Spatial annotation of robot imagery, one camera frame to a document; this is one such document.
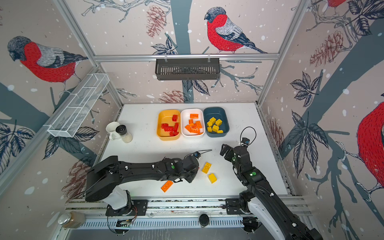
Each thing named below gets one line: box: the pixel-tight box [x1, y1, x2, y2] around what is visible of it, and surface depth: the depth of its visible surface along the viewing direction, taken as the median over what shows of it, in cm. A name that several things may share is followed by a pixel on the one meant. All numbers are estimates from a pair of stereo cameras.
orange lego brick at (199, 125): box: [195, 120, 203, 129], surface depth 106 cm
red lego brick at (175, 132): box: [173, 122, 179, 135], surface depth 106 cm
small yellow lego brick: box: [212, 124, 220, 133], surface depth 106 cm
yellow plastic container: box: [156, 109, 181, 141], surface depth 106 cm
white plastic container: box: [180, 108, 206, 137], surface depth 110 cm
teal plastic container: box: [203, 107, 230, 138], surface depth 109 cm
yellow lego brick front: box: [208, 173, 218, 184], surface depth 83 cm
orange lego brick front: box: [160, 180, 174, 193], surface depth 81 cm
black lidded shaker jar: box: [115, 124, 133, 144], surface depth 94 cm
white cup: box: [105, 121, 120, 140], surface depth 97 cm
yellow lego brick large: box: [202, 162, 212, 174], surface depth 89 cm
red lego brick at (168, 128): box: [164, 126, 174, 132], surface depth 106 cm
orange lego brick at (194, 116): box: [189, 113, 199, 119], surface depth 113 cm
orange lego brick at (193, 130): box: [184, 124, 204, 135], surface depth 106 cm
